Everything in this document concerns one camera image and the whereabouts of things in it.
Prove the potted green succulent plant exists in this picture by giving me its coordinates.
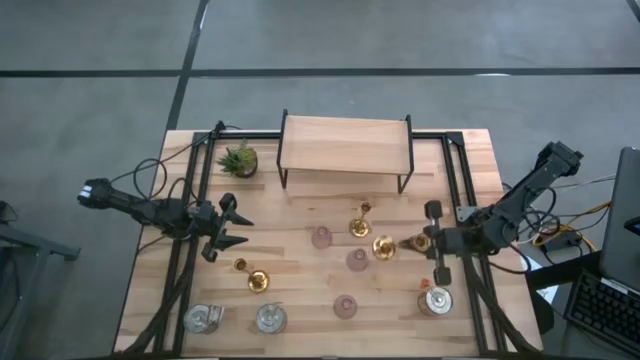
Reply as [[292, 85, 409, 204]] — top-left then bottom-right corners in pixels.
[[216, 138, 260, 180]]

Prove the pink glass candle holder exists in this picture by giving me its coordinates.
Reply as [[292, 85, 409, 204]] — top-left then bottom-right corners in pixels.
[[332, 293, 359, 320], [310, 225, 334, 250], [345, 248, 371, 273]]

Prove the black metal stand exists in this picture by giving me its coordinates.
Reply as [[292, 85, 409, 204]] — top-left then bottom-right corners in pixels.
[[0, 199, 81, 360]]

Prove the white cable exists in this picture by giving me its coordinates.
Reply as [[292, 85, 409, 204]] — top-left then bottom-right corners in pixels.
[[549, 173, 617, 191]]

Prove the tin can with orange label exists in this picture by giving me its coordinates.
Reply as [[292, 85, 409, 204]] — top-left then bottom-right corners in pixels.
[[416, 277, 455, 318]]

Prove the black aluminium rig frame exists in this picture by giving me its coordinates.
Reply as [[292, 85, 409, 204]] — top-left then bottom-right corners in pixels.
[[113, 119, 544, 359]]

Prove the grey laptop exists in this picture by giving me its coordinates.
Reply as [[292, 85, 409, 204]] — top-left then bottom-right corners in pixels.
[[598, 146, 640, 292]]

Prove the tall gold candlestick holder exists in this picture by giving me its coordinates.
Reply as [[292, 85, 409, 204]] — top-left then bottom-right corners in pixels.
[[371, 231, 432, 262]]

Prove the yellow cable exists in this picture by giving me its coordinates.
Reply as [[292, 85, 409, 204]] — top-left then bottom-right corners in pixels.
[[532, 200, 612, 254]]

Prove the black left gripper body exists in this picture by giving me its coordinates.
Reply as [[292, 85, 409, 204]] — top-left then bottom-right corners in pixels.
[[192, 192, 239, 263]]

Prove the black keyboard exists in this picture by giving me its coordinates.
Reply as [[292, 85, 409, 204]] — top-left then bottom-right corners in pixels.
[[563, 269, 640, 356]]

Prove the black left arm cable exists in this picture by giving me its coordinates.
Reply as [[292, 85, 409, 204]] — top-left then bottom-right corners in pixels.
[[109, 123, 242, 201]]

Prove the wooden shelf riser black frame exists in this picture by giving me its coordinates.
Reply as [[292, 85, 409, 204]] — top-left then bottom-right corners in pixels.
[[276, 108, 416, 195]]

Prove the silver tin can torn label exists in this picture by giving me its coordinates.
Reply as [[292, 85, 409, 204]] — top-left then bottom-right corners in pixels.
[[182, 303, 226, 336]]

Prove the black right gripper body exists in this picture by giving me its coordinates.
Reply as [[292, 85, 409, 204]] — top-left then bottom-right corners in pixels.
[[423, 199, 459, 287]]

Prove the grey metal mounting plate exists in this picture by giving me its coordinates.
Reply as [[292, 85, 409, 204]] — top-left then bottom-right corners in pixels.
[[455, 204, 481, 224]]

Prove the white paper sheet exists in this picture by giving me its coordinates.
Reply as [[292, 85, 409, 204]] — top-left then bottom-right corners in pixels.
[[518, 249, 544, 274]]

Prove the black power adapter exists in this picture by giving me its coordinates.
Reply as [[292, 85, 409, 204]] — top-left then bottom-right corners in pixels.
[[544, 234, 584, 253]]

